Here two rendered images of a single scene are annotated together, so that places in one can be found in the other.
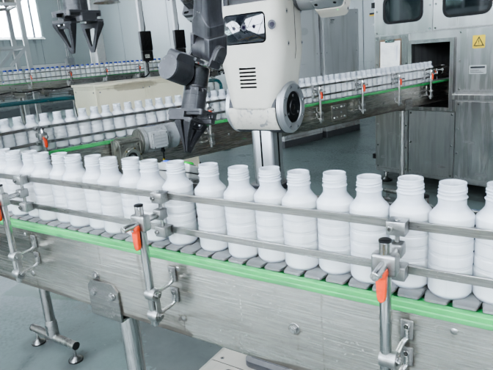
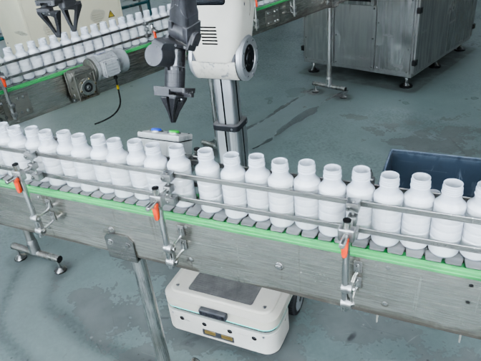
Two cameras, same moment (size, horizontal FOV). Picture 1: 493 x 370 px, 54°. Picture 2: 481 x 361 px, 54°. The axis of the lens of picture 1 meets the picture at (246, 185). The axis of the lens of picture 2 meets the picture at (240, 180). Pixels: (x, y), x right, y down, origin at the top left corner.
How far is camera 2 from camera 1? 0.36 m
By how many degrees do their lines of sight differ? 17
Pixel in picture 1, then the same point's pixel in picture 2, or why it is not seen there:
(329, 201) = (303, 184)
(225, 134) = not seen: hidden behind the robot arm
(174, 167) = (177, 152)
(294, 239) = (278, 208)
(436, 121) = (359, 15)
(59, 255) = (74, 214)
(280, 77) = (238, 35)
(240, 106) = (203, 60)
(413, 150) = (338, 42)
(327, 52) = not seen: outside the picture
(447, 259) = (384, 224)
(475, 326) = (401, 264)
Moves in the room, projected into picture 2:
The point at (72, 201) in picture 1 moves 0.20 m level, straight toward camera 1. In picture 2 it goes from (82, 172) to (104, 205)
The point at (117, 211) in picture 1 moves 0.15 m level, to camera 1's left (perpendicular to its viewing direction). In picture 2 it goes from (125, 181) to (68, 190)
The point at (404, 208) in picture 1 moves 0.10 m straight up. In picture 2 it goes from (357, 190) to (359, 147)
